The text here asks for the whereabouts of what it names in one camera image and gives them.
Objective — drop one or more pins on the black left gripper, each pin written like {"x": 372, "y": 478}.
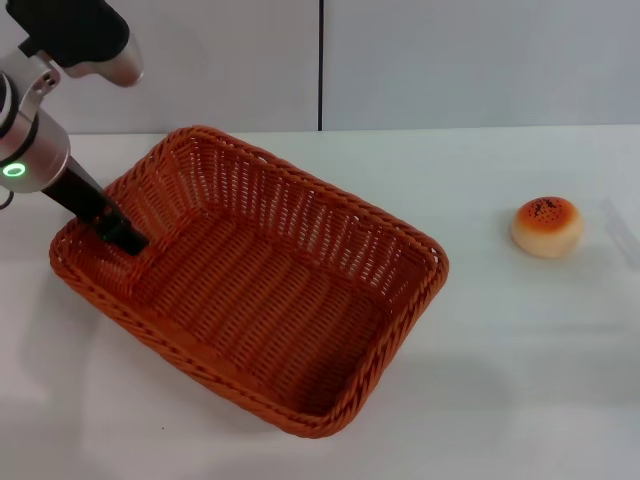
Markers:
{"x": 80, "y": 195}

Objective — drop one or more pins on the orange woven plastic basket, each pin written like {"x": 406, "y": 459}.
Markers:
{"x": 270, "y": 310}

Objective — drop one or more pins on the round toasted bread bun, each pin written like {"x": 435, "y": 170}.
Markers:
{"x": 547, "y": 235}

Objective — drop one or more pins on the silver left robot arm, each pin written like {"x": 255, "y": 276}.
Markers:
{"x": 40, "y": 145}

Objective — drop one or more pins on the black vertical wall strip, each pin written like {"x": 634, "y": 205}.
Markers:
{"x": 320, "y": 65}

